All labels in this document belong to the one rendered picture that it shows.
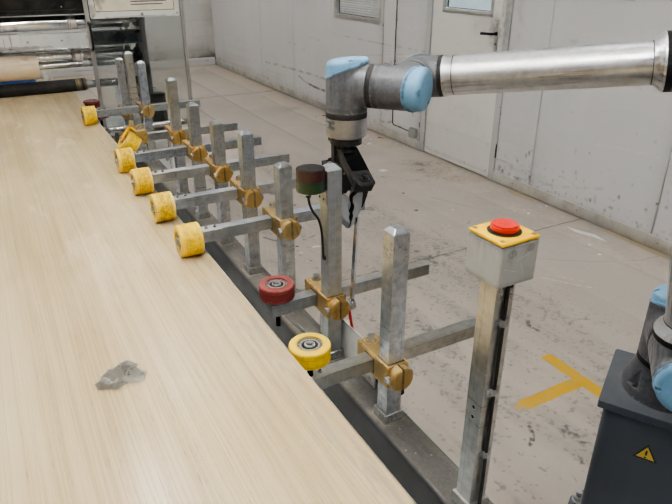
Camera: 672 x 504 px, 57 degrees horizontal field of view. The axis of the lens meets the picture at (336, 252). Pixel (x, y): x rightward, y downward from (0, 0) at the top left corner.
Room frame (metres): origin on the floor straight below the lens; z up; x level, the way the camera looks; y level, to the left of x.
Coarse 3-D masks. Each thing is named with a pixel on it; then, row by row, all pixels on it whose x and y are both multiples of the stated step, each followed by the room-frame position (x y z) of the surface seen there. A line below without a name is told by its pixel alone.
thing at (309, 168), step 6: (300, 168) 1.20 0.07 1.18; (306, 168) 1.20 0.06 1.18; (312, 168) 1.20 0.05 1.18; (318, 168) 1.20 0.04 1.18; (324, 192) 1.21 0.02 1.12; (324, 198) 1.21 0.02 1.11; (312, 210) 1.21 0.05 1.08; (318, 222) 1.21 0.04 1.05; (324, 252) 1.22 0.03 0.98; (324, 258) 1.22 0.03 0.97
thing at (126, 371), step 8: (128, 360) 0.91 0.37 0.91; (112, 368) 0.90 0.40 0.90; (120, 368) 0.89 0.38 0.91; (128, 368) 0.88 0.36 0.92; (136, 368) 0.88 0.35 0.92; (104, 376) 0.87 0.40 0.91; (112, 376) 0.87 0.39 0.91; (120, 376) 0.87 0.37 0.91; (128, 376) 0.87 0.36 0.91; (136, 376) 0.87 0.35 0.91; (144, 376) 0.88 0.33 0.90; (96, 384) 0.84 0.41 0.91; (104, 384) 0.85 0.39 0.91; (112, 384) 0.85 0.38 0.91; (120, 384) 0.85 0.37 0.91
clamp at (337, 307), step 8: (312, 280) 1.29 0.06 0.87; (320, 280) 1.29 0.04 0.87; (312, 288) 1.26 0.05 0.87; (320, 288) 1.25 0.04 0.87; (320, 296) 1.23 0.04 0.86; (336, 296) 1.21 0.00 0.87; (344, 296) 1.22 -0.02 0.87; (320, 304) 1.23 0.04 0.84; (328, 304) 1.20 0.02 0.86; (336, 304) 1.19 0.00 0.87; (344, 304) 1.20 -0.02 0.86; (328, 312) 1.19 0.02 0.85; (336, 312) 1.19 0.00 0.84; (344, 312) 1.20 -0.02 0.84
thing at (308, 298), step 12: (408, 264) 1.40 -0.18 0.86; (420, 264) 1.40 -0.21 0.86; (360, 276) 1.33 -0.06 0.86; (372, 276) 1.33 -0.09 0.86; (408, 276) 1.37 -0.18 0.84; (420, 276) 1.38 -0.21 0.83; (348, 288) 1.28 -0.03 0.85; (360, 288) 1.30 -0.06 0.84; (372, 288) 1.32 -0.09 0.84; (300, 300) 1.22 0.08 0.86; (312, 300) 1.24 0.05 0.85; (276, 312) 1.19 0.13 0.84; (288, 312) 1.21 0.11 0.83
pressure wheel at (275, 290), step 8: (264, 280) 1.22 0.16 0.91; (272, 280) 1.23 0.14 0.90; (280, 280) 1.23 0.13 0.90; (288, 280) 1.22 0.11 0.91; (264, 288) 1.19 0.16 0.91; (272, 288) 1.19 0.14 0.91; (280, 288) 1.19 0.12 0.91; (288, 288) 1.19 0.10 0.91; (264, 296) 1.18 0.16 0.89; (272, 296) 1.17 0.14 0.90; (280, 296) 1.17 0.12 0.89; (288, 296) 1.18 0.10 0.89; (272, 304) 1.17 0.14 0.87; (280, 304) 1.17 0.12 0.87; (280, 320) 1.21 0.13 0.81
